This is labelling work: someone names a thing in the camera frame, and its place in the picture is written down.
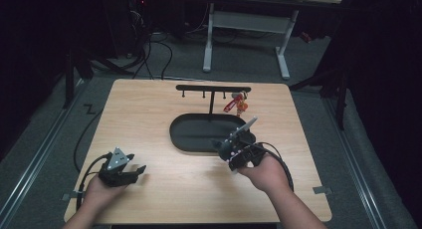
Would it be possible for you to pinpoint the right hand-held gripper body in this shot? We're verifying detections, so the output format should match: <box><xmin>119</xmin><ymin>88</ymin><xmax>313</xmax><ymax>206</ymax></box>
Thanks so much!
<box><xmin>228</xmin><ymin>115</ymin><xmax>267</xmax><ymax>167</ymax></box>

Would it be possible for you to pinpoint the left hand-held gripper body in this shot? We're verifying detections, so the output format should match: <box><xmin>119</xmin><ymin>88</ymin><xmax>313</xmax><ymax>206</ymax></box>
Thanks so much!
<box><xmin>98</xmin><ymin>146</ymin><xmax>140</xmax><ymax>188</ymax></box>

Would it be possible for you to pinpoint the red strap keychain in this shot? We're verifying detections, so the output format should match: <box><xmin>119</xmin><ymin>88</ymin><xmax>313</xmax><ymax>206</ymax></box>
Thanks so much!
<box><xmin>222</xmin><ymin>91</ymin><xmax>250</xmax><ymax>118</ymax></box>

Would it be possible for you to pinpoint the black key rack with tray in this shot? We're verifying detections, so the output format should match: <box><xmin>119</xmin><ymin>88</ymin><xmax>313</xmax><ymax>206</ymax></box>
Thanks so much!
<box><xmin>168</xmin><ymin>84</ymin><xmax>257</xmax><ymax>154</ymax></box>

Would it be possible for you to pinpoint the person's left hand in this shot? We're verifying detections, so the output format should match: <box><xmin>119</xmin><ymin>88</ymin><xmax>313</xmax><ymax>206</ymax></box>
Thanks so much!
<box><xmin>81</xmin><ymin>174</ymin><xmax>129</xmax><ymax>217</ymax></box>

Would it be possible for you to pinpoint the person's right hand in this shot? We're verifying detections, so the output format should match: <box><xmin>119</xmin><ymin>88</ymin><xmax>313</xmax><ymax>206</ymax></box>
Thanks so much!
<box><xmin>236</xmin><ymin>153</ymin><xmax>293</xmax><ymax>194</ymax></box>

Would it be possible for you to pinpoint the grey tape piece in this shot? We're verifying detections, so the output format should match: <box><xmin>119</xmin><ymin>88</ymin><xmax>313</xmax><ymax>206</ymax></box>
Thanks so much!
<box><xmin>61</xmin><ymin>190</ymin><xmax>86</xmax><ymax>202</ymax></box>
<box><xmin>312</xmin><ymin>185</ymin><xmax>333</xmax><ymax>195</ymax></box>

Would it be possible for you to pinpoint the black metal stand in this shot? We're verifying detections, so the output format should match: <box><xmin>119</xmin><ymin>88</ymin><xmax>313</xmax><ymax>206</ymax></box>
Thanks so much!
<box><xmin>288</xmin><ymin>64</ymin><xmax>350</xmax><ymax>131</ymax></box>
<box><xmin>62</xmin><ymin>48</ymin><xmax>96</xmax><ymax>110</ymax></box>

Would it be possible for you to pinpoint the small red object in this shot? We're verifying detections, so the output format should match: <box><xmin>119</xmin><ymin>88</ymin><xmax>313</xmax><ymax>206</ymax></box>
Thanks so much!
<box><xmin>299</xmin><ymin>31</ymin><xmax>314</xmax><ymax>45</ymax></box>

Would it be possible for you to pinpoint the white-framed wooden desk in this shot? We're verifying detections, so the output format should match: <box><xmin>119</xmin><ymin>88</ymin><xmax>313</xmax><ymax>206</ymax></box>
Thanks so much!
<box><xmin>201</xmin><ymin>0</ymin><xmax>343</xmax><ymax>81</ymax></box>

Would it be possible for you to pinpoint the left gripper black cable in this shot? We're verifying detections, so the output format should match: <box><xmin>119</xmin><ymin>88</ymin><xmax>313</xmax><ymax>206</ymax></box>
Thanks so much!
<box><xmin>75</xmin><ymin>151</ymin><xmax>113</xmax><ymax>213</ymax></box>

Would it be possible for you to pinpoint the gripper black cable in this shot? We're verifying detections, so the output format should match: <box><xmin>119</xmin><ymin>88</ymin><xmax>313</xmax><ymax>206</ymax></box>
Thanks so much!
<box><xmin>75</xmin><ymin>151</ymin><xmax>113</xmax><ymax>213</ymax></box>
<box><xmin>254</xmin><ymin>141</ymin><xmax>296</xmax><ymax>193</ymax></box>

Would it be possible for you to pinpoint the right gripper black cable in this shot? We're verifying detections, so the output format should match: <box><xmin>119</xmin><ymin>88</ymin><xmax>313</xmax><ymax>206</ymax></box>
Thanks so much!
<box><xmin>254</xmin><ymin>141</ymin><xmax>296</xmax><ymax>193</ymax></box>

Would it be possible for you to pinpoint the black floor cable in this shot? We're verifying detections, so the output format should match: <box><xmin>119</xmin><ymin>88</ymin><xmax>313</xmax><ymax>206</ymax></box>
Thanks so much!
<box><xmin>73</xmin><ymin>109</ymin><xmax>105</xmax><ymax>174</ymax></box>

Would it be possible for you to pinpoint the metal floor rail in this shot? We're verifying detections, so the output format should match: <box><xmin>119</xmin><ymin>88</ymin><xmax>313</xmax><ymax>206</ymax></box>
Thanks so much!
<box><xmin>0</xmin><ymin>79</ymin><xmax>86</xmax><ymax>222</ymax></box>
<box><xmin>321</xmin><ymin>97</ymin><xmax>388</xmax><ymax>229</ymax></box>

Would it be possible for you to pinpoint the bundle of black cables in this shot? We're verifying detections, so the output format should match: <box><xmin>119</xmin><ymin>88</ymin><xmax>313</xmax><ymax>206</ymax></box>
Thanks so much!
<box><xmin>127</xmin><ymin>9</ymin><xmax>174</xmax><ymax>82</ymax></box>

